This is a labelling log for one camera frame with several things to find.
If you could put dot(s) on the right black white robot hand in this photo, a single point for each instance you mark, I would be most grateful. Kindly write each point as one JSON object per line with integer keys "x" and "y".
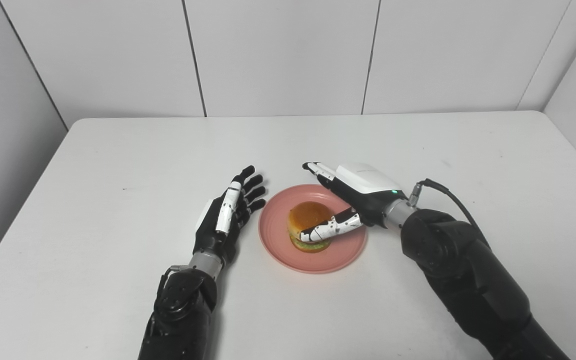
{"x": 355, "y": 197}

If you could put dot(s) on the pink plastic plate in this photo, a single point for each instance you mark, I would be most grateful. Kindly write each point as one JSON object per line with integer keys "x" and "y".
{"x": 318, "y": 252}

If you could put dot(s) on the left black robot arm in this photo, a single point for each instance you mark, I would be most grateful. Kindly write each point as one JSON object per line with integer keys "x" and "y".
{"x": 183, "y": 310}

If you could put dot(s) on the toy hamburger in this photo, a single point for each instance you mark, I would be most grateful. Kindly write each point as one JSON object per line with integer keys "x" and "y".
{"x": 308, "y": 217}

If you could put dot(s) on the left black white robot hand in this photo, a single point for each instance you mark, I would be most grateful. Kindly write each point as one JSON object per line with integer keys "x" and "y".
{"x": 225, "y": 220}

